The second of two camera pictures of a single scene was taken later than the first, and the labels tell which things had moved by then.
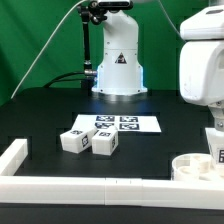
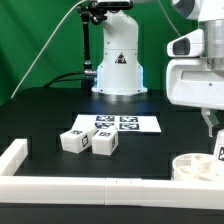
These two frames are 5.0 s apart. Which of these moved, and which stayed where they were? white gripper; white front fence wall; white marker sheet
Moved: white gripper
Stayed: white marker sheet; white front fence wall
